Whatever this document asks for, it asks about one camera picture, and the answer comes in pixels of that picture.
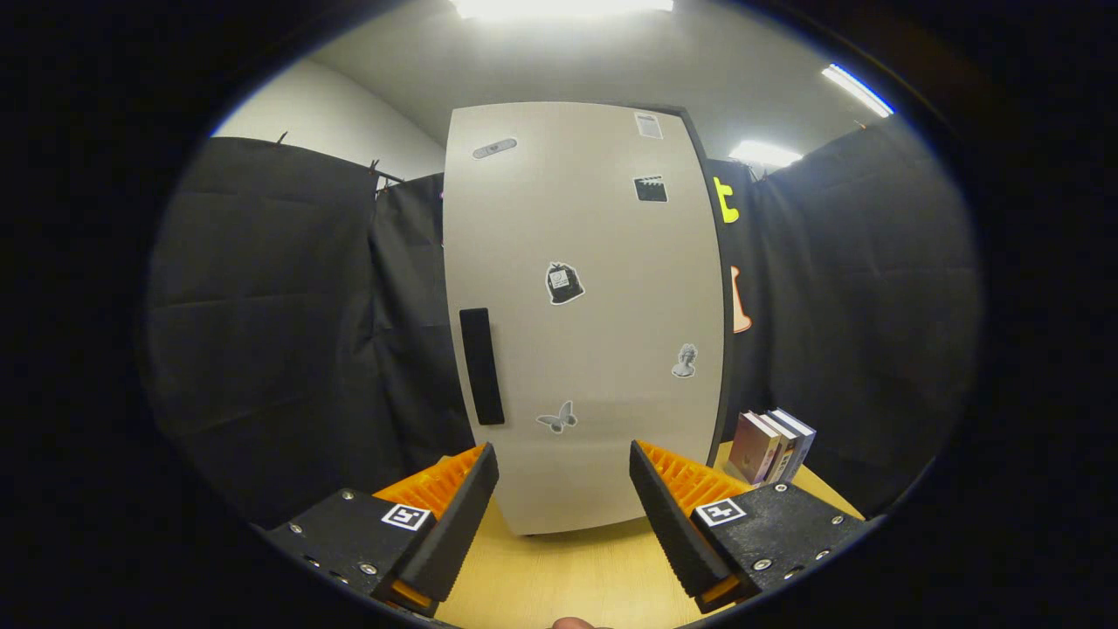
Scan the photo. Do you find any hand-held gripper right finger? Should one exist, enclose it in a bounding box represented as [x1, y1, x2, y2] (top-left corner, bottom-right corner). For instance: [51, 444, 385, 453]
[629, 439, 887, 615]

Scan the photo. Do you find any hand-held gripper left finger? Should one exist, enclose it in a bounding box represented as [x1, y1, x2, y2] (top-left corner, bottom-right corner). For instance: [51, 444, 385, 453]
[262, 442, 501, 619]

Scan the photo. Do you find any black door handle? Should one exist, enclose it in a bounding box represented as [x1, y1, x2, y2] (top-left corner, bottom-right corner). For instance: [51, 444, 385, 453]
[459, 307, 507, 427]

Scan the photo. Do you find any white spine book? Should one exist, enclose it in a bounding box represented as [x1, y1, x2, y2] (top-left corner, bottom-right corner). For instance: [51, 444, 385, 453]
[758, 412, 804, 483]

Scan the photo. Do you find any black backdrop cloth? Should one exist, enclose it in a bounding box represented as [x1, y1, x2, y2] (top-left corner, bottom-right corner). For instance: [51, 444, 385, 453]
[144, 114, 983, 529]

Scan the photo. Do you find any ceiling light panel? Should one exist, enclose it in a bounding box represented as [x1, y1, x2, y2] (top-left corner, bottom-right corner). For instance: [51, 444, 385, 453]
[728, 139, 804, 169]

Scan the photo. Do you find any long ceiling light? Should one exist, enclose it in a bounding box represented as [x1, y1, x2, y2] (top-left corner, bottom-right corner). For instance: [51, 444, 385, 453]
[821, 63, 895, 119]

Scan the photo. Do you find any large ceiling light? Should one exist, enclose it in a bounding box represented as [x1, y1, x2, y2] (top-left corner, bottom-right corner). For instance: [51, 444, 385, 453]
[450, 0, 675, 21]

